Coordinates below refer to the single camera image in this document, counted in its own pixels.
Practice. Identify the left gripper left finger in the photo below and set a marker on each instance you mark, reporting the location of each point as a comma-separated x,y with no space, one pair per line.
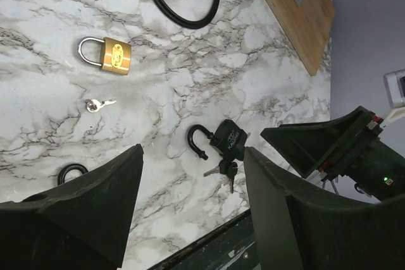
81,224

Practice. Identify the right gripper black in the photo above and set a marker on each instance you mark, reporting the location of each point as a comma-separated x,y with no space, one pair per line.
328,146

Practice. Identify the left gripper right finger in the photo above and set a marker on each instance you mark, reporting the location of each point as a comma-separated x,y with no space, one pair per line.
298,225

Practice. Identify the black padlock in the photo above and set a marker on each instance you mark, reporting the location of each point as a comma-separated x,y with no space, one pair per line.
228,140

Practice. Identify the black padlock key bunch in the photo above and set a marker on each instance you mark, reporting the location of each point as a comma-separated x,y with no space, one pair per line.
227,168

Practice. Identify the brass padlock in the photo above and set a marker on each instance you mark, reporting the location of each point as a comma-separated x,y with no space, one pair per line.
115,55

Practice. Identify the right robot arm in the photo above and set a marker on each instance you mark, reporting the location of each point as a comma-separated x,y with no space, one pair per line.
378,171

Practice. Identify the orange padlock with keys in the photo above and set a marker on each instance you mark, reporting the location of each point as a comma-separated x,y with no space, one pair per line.
71,171

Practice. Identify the wooden board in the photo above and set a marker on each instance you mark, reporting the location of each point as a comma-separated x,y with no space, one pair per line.
307,25

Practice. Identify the black mounting rail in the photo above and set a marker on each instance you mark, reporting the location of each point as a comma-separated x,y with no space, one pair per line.
230,246

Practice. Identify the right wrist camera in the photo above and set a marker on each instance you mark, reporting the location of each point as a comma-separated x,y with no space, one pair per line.
394,85

